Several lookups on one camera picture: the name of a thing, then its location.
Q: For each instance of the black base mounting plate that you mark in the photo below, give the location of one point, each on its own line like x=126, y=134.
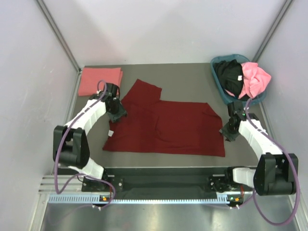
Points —
x=171, y=182

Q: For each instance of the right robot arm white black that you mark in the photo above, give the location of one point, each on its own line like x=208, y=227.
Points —
x=274, y=174

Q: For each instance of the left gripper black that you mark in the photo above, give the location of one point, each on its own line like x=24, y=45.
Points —
x=121, y=112

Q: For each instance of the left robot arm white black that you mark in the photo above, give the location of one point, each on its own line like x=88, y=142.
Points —
x=70, y=143

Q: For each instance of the folded coral red t-shirt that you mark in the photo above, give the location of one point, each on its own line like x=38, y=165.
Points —
x=91, y=76

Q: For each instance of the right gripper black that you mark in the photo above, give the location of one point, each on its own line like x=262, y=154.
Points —
x=224, y=131

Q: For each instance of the grey slotted cable duct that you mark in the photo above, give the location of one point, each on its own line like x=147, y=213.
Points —
x=102, y=199

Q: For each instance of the black t-shirt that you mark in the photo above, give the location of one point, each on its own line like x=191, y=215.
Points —
x=229, y=75

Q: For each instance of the pink t-shirt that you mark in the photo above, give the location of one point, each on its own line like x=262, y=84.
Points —
x=255, y=80

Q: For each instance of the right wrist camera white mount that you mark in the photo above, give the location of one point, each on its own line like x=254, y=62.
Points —
x=253, y=116

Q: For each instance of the teal plastic basket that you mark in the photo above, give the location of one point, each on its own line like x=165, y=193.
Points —
x=241, y=59

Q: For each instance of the dark red t-shirt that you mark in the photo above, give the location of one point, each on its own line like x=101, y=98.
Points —
x=156, y=126

